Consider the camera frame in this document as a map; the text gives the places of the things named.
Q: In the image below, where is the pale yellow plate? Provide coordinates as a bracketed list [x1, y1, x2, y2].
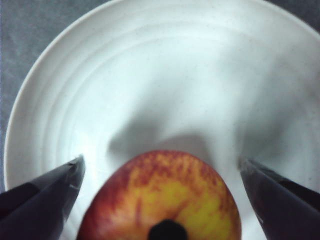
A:
[3, 0, 320, 240]

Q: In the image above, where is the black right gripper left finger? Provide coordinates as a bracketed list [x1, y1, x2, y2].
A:
[0, 154, 86, 240]

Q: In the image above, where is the red apple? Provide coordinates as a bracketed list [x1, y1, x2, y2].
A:
[77, 149, 243, 240]

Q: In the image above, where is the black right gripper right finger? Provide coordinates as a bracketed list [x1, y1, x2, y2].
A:
[239, 156, 320, 240]

